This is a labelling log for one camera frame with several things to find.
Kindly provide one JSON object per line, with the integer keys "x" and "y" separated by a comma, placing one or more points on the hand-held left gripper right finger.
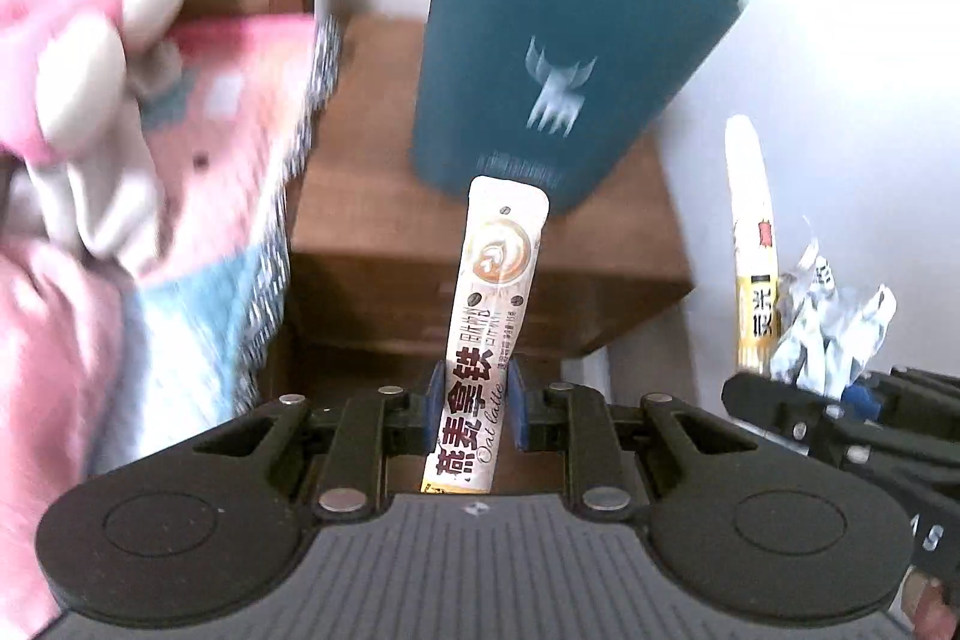
{"x": 519, "y": 401}

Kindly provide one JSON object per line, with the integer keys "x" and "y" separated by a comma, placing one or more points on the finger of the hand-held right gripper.
{"x": 795, "y": 411}
{"x": 861, "y": 401}

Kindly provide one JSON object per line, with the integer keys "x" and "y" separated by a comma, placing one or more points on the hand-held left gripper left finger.
{"x": 433, "y": 401}

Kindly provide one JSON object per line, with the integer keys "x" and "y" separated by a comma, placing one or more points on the white blue wrapper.
{"x": 832, "y": 325}

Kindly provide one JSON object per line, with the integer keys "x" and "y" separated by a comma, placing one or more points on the beige coffee stick sachet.
{"x": 487, "y": 310}

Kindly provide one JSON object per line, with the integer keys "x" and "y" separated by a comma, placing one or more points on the yellow white stick sachet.
{"x": 750, "y": 212}

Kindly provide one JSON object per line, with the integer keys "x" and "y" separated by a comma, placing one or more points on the teal trash bin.
{"x": 540, "y": 10}

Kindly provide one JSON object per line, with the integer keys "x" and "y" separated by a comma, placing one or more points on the person's right hand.
{"x": 930, "y": 610}

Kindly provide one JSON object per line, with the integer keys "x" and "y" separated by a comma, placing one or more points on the wooden nightstand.
{"x": 360, "y": 235}

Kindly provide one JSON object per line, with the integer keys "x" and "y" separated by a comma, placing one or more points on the pink blue blanket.
{"x": 225, "y": 160}

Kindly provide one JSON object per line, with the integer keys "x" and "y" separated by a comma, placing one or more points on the pink white plush toy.
{"x": 75, "y": 70}

